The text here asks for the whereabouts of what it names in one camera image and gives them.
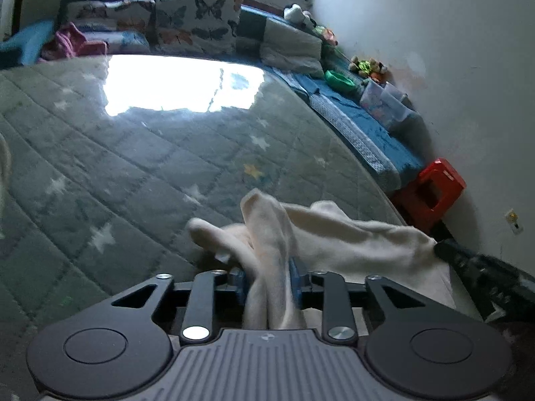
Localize blue patterned sofa blanket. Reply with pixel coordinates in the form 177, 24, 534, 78
284, 67, 427, 193

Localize grey star quilted table cover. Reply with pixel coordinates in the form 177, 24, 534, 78
0, 52, 410, 385

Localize pink cloth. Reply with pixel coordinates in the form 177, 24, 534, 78
39, 23, 109, 62

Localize grey pillow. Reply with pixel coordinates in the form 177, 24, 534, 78
259, 21, 324, 78

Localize green bowl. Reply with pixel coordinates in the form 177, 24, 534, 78
325, 70, 358, 90

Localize brown and green plush toys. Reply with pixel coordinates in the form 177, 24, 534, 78
349, 55, 389, 82

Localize cream long-sleeved top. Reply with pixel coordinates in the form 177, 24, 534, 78
186, 188, 458, 330

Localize red plastic stool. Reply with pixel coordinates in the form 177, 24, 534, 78
393, 158, 466, 235

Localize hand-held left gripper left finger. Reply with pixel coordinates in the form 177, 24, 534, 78
112, 269, 247, 341

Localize panda plush toy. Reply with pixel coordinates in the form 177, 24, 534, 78
284, 3, 316, 26

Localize white wall socket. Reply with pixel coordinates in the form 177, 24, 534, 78
505, 211, 523, 235

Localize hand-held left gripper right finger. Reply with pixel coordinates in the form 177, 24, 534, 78
288, 258, 423, 341

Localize large butterfly print pillow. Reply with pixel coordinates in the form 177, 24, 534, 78
154, 0, 244, 56

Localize pink and green toy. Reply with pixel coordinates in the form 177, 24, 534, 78
313, 25, 339, 46

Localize blue sofa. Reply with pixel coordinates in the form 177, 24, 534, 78
0, 0, 427, 195

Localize clear plastic storage box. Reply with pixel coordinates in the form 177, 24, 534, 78
359, 79, 412, 132

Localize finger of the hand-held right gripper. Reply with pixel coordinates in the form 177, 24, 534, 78
434, 238, 481, 285

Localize small butterfly print pillow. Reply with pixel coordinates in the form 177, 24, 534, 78
63, 0, 157, 53

